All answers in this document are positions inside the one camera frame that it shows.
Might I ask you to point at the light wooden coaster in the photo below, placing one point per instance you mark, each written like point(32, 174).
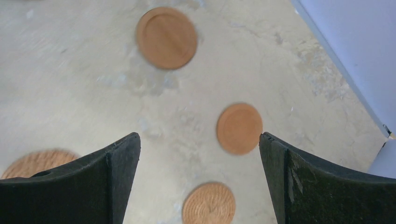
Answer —
point(238, 128)
point(166, 38)

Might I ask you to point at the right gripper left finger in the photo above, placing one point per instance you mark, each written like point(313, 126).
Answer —
point(93, 189)

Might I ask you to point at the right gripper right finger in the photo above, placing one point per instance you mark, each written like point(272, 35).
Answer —
point(306, 189)

